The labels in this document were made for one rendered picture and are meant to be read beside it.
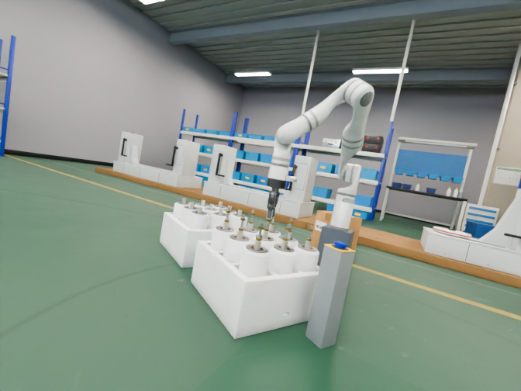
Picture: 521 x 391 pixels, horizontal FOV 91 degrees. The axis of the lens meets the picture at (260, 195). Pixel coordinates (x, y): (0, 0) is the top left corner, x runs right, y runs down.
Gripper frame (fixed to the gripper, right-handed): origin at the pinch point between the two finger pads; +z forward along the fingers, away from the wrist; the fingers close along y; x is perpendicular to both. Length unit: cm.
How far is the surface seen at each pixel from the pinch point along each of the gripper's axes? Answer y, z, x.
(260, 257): 21.2, 10.6, 1.3
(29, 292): 34, 34, -66
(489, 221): -429, -1, 358
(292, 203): -198, 14, 4
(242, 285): 27.1, 18.1, -1.8
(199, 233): -15.0, 18.0, -32.9
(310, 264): 5.0, 14.4, 18.4
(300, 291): 11.6, 22.2, 16.2
